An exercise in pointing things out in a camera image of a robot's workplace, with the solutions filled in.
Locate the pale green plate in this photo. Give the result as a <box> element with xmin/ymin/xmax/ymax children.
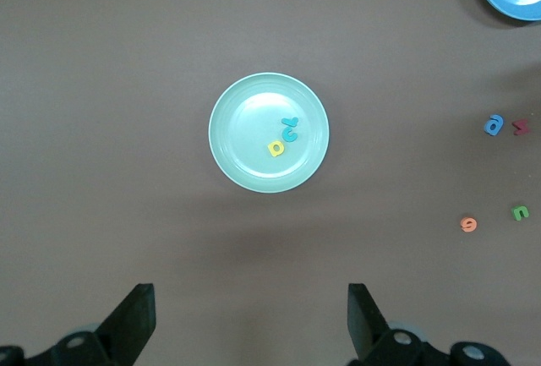
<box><xmin>208</xmin><ymin>72</ymin><xmax>331</xmax><ymax>194</ymax></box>

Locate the blue letter p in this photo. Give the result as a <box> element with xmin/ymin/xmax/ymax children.
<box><xmin>483</xmin><ymin>113</ymin><xmax>505</xmax><ymax>135</ymax></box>

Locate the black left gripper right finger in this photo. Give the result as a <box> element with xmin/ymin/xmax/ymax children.
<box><xmin>347</xmin><ymin>282</ymin><xmax>398</xmax><ymax>366</ymax></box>

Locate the brown table cover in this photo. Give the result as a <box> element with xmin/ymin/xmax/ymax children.
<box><xmin>0</xmin><ymin>0</ymin><xmax>541</xmax><ymax>366</ymax></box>

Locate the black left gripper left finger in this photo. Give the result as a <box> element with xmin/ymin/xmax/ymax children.
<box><xmin>96</xmin><ymin>283</ymin><xmax>157</xmax><ymax>366</ymax></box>

